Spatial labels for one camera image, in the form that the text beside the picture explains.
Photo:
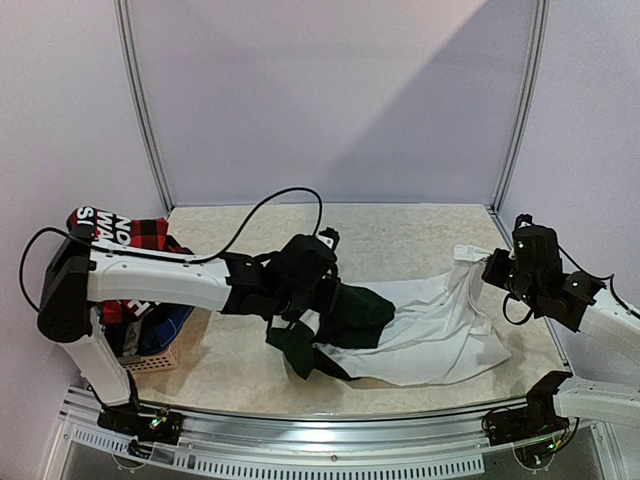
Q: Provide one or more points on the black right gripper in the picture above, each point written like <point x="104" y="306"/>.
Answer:
<point x="498" y="267"/>

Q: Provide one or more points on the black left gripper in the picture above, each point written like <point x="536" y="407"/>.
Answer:
<point x="311" y="307"/>

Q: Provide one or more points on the white and green raglan shirt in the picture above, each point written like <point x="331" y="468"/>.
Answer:
<point x="402" y="332"/>

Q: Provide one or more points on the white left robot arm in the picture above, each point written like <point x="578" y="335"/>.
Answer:
<point x="236" y="285"/>

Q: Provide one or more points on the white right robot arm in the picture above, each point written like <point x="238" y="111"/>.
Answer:
<point x="582" y="304"/>

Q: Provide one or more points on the pink plastic laundry basket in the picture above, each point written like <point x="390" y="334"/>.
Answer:
<point x="167" y="360"/>

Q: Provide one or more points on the blue garment in basket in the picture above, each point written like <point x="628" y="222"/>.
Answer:
<point x="161" y="327"/>

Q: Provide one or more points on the red black plaid garment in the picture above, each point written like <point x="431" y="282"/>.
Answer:
<point x="149" y="234"/>

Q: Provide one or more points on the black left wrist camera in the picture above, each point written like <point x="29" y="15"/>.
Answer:
<point x="307" y="255"/>

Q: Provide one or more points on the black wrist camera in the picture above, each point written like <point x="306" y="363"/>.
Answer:
<point x="536" y="248"/>
<point x="307" y="255"/>

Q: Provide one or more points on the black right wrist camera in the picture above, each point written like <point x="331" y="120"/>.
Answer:
<point x="536" y="248"/>

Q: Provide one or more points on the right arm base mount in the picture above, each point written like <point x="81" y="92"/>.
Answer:
<point x="536" y="418"/>

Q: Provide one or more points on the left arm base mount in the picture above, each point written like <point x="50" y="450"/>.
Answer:
<point x="146" y="424"/>

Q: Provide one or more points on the front aluminium rail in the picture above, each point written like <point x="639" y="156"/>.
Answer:
<point x="446" y="444"/>

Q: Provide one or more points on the right aluminium frame post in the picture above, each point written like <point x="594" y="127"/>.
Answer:
<point x="525" y="100"/>

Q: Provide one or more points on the aluminium frame post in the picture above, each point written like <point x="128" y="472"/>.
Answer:
<point x="525" y="100"/>
<point x="140" y="105"/>

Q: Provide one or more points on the left aluminium frame post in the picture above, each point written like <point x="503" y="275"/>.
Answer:
<point x="140" y="105"/>

